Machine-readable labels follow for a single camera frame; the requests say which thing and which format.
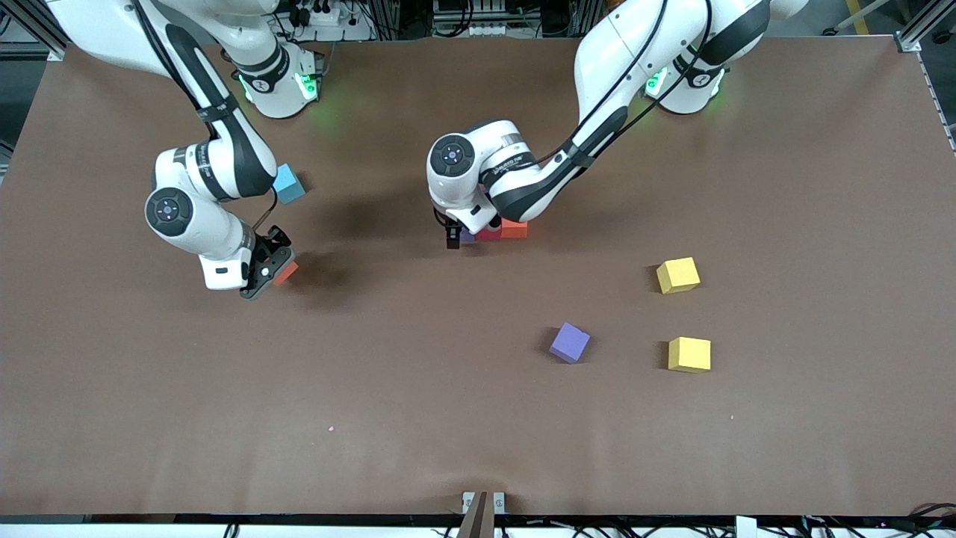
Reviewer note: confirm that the purple foam block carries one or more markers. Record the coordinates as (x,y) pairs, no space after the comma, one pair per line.
(467,237)
(569,343)

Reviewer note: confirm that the red foam block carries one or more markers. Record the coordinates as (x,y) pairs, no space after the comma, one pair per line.
(489,235)

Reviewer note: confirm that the orange foam block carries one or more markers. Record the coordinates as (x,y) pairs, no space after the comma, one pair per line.
(515,230)
(287,273)

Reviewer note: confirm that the yellow foam block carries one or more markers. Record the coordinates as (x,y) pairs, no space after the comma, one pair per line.
(677,275)
(688,354)

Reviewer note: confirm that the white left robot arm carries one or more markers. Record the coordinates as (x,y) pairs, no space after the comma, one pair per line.
(508,172)

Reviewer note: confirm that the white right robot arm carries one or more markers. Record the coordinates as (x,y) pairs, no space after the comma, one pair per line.
(209,239)

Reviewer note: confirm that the blue foam block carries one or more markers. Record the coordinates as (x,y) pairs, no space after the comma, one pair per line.
(291,185)

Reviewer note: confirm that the white ribbed device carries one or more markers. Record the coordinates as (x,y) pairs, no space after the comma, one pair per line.
(470,30)

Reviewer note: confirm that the white power strip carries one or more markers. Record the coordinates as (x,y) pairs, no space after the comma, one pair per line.
(336,33)

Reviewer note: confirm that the small white block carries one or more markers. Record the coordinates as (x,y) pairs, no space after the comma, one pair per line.
(745,527)

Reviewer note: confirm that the grey metal rod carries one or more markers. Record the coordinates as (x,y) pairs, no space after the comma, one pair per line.
(848,24)

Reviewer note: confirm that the small metal bracket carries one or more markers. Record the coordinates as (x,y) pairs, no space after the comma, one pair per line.
(467,499)

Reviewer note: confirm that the aluminium frame profile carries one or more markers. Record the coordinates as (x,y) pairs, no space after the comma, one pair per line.
(33,26)
(915,33)

